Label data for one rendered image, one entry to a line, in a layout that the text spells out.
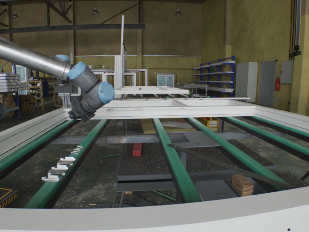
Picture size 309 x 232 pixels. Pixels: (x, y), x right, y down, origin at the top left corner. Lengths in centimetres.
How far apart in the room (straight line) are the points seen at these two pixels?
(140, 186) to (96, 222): 78
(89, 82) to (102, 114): 46
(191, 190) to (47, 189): 34
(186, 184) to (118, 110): 86
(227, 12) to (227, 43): 202
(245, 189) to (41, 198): 66
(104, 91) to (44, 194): 49
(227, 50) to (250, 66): 325
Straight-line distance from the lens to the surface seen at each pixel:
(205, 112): 132
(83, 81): 82
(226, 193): 79
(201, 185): 81
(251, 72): 1026
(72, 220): 28
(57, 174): 55
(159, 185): 104
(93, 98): 84
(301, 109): 802
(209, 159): 61
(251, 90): 1031
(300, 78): 788
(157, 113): 124
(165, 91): 349
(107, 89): 84
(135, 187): 103
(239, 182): 79
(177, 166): 56
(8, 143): 82
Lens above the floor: 111
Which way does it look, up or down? 11 degrees down
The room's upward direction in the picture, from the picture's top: straight up
